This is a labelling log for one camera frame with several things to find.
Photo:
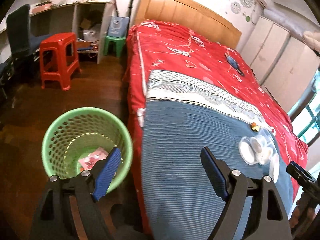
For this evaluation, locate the red patterned bedspread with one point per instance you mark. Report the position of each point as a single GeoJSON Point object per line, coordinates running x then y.
{"type": "Point", "coordinates": [170, 46]}

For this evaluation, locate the white desk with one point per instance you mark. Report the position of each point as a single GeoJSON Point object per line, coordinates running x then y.
{"type": "Point", "coordinates": [87, 19]}

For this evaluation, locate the green mesh trash basket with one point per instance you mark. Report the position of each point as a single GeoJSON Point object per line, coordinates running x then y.
{"type": "Point", "coordinates": [78, 133]}

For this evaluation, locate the orange peel piece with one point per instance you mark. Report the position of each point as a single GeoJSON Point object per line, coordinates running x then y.
{"type": "Point", "coordinates": [255, 127]}

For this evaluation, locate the blue fish toy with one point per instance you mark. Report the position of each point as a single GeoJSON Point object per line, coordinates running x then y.
{"type": "Point", "coordinates": [233, 64]}

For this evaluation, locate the white wardrobe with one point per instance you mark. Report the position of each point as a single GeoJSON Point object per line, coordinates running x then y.
{"type": "Point", "coordinates": [282, 64]}

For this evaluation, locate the round clear plastic lid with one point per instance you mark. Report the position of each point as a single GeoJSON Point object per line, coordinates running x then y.
{"type": "Point", "coordinates": [246, 151]}

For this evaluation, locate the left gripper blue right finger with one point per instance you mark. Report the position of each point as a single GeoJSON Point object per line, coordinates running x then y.
{"type": "Point", "coordinates": [217, 172]}

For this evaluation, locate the clear plastic cup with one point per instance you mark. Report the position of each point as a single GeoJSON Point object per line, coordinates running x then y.
{"type": "Point", "coordinates": [264, 137]}

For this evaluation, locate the wooden headboard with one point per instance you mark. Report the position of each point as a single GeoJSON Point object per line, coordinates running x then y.
{"type": "Point", "coordinates": [192, 15]}

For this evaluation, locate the clear plastic clamshell box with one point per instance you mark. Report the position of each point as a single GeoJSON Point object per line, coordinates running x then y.
{"type": "Point", "coordinates": [263, 154]}

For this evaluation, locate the right hand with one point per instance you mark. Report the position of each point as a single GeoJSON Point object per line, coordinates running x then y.
{"type": "Point", "coordinates": [293, 221]}

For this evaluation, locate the round clear plastic container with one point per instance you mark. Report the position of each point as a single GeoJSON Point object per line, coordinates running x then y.
{"type": "Point", "coordinates": [274, 167]}

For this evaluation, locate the red plastic stool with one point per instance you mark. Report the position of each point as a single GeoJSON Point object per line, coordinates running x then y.
{"type": "Point", "coordinates": [58, 59]}

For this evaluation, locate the blue paper bag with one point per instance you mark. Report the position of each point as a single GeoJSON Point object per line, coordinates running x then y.
{"type": "Point", "coordinates": [118, 26]}

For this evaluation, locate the green plastic stool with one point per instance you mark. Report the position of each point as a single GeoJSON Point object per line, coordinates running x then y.
{"type": "Point", "coordinates": [117, 42]}

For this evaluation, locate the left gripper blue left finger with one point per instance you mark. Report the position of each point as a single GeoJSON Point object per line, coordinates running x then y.
{"type": "Point", "coordinates": [103, 172]}

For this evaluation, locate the black sword on wall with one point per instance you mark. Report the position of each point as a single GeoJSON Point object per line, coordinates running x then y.
{"type": "Point", "coordinates": [129, 11]}

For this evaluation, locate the window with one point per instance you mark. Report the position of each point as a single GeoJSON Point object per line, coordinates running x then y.
{"type": "Point", "coordinates": [304, 114]}

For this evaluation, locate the black office chair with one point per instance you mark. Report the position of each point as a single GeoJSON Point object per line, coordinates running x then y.
{"type": "Point", "coordinates": [24, 48]}

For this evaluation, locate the blue striped blanket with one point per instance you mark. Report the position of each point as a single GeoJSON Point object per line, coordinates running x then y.
{"type": "Point", "coordinates": [183, 115]}

